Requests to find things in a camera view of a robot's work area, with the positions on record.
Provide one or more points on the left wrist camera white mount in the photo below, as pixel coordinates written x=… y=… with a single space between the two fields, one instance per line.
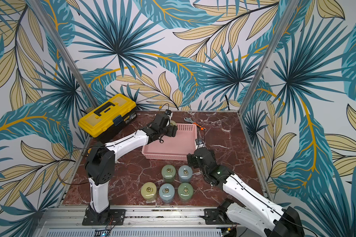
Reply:
x=169 y=113

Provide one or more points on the blue canister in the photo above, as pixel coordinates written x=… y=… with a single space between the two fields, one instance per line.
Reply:
x=185 y=174
x=167 y=193

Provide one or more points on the dark green canister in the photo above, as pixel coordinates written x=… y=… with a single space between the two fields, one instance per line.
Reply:
x=168 y=172

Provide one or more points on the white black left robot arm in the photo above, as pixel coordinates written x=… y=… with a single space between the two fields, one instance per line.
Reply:
x=102 y=158

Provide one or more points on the right aluminium frame post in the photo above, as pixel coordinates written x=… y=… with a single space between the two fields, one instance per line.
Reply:
x=291 y=5

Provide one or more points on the yellow black plastic toolbox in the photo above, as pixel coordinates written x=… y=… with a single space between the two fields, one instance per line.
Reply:
x=107 y=120

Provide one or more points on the aluminium frame post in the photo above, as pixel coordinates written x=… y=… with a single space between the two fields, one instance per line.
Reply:
x=41 y=13
x=291 y=5

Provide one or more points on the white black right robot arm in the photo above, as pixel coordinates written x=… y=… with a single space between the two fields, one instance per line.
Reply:
x=258 y=213

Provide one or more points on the left aluminium frame post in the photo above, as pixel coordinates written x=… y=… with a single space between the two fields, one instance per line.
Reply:
x=41 y=13

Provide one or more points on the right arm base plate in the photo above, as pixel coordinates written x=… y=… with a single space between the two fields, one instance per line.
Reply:
x=213 y=216

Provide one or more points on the adjustable wrench orange handle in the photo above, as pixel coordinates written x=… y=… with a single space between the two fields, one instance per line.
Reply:
x=189 y=120

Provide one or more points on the pink perforated plastic basket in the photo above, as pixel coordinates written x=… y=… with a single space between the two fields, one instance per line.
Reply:
x=174 y=148

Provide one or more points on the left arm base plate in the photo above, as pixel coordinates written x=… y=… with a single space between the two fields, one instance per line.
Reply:
x=107 y=217

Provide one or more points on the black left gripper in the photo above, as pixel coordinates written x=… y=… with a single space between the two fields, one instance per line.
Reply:
x=172 y=131

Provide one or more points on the aluminium front rail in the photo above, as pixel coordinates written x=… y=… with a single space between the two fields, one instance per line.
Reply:
x=139 y=221

